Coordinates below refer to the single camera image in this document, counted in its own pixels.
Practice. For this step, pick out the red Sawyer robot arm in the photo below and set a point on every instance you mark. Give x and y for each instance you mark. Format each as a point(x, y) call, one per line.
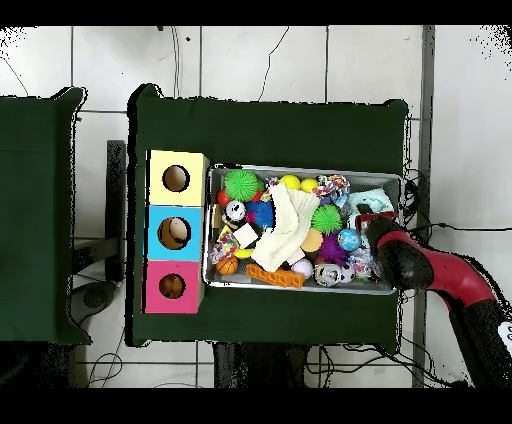
point(440, 272)

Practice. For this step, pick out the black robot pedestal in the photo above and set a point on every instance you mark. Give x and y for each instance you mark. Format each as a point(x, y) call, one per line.
point(260, 368)

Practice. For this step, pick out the silver drink can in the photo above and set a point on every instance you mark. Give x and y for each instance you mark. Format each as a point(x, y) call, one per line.
point(235, 210)

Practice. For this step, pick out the light blue cloth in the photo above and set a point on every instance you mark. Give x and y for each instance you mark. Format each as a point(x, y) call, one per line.
point(378, 198)

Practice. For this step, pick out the yellow ball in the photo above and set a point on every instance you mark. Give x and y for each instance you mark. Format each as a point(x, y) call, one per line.
point(289, 182)

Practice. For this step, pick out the purple bumpy ball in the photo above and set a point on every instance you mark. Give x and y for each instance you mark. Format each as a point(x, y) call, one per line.
point(332, 250)

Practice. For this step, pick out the green spiky toy with eyes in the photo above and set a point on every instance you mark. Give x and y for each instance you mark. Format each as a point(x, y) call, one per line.
point(326, 218)

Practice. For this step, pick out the clear mesh bin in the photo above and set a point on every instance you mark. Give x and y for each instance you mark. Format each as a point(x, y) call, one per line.
point(372, 179)

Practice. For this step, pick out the cream knitted cloth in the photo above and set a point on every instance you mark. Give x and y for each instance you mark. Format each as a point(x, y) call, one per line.
point(288, 228)

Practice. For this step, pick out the wooden box with three holes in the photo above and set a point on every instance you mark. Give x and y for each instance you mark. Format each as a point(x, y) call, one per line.
point(190, 240)

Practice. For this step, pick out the colourful patterned cloth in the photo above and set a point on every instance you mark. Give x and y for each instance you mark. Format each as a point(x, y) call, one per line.
point(334, 186)

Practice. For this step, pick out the orange plastic block tray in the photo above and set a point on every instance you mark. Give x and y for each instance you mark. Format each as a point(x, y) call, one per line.
point(275, 276)

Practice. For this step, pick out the tan plush toy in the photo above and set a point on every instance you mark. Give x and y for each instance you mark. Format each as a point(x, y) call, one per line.
point(172, 286)

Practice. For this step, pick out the dark green table cloth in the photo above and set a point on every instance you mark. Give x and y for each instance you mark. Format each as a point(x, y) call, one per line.
point(260, 132)
point(44, 240)

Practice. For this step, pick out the small globe ball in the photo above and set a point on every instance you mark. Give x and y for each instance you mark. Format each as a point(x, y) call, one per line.
point(349, 239)

